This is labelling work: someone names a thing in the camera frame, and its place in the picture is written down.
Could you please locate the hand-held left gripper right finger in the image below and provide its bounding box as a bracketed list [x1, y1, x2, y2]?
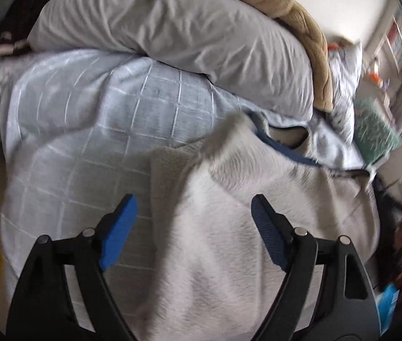
[251, 194, 381, 341]

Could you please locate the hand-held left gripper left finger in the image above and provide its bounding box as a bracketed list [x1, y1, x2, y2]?
[6, 194, 139, 341]

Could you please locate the white fleece jacket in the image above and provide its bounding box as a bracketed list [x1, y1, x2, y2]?
[135, 112, 381, 341]

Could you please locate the green patterned pillow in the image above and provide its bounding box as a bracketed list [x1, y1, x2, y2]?
[353, 97, 402, 166]

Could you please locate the blue object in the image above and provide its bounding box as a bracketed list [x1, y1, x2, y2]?
[376, 284, 400, 332]

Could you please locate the bed with blue checked sheet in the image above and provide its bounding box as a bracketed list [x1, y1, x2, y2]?
[0, 48, 368, 327]

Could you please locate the white printed pillow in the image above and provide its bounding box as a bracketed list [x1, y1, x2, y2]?
[327, 41, 365, 144]

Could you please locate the white shelf unit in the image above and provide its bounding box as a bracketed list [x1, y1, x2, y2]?
[364, 0, 402, 128]

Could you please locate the grey pillow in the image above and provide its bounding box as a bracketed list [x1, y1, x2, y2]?
[27, 0, 315, 119]

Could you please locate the tan quilted blanket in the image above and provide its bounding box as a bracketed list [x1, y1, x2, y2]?
[162, 0, 334, 112]

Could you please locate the black garment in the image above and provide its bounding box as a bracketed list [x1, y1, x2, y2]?
[0, 0, 63, 57]

